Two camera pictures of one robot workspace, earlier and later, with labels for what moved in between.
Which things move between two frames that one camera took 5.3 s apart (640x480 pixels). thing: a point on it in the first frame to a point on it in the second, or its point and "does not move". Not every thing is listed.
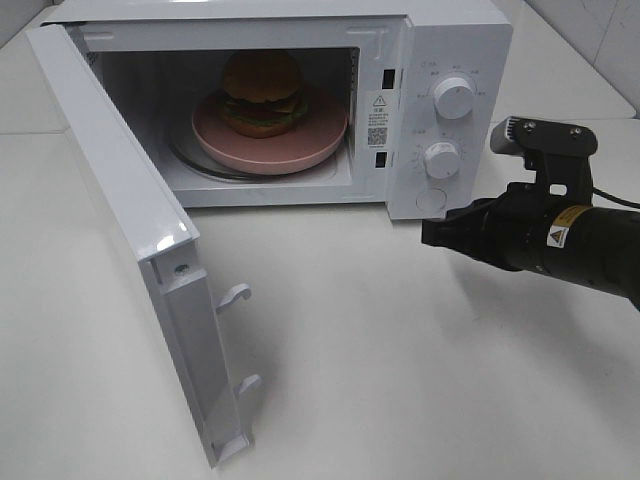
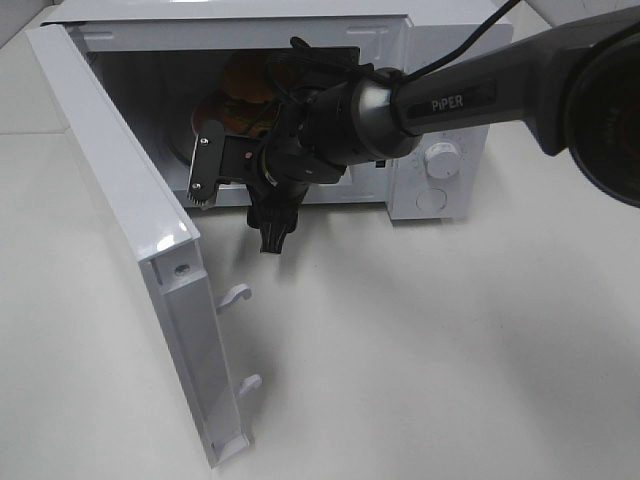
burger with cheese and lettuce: (262, 95) does not move
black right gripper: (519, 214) to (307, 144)
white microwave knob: (441, 160) does not move
